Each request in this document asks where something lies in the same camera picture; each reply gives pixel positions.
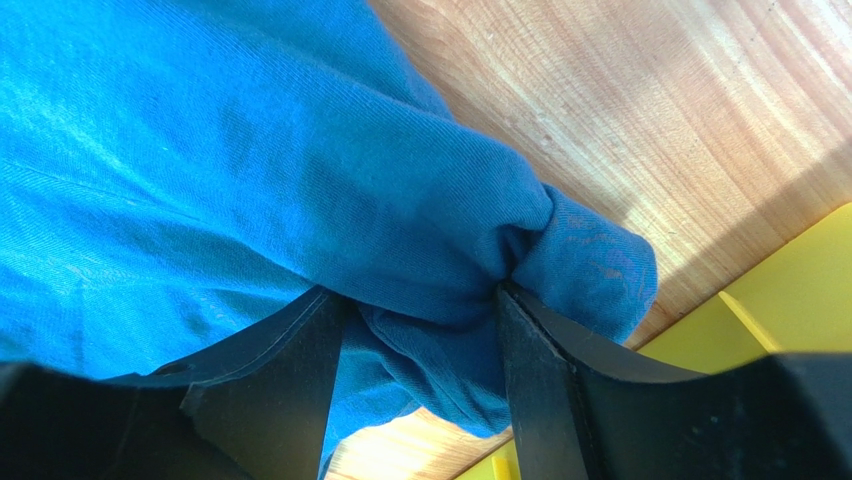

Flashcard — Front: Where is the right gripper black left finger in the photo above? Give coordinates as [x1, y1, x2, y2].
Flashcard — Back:
[1, 287, 350, 479]

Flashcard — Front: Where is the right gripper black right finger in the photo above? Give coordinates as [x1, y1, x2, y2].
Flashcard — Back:
[496, 284, 851, 479]

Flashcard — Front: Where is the teal blue t shirt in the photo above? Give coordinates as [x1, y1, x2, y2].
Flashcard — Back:
[1, 1, 657, 466]

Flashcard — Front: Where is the yellow plastic bin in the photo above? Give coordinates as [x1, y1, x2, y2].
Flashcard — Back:
[466, 206, 851, 479]

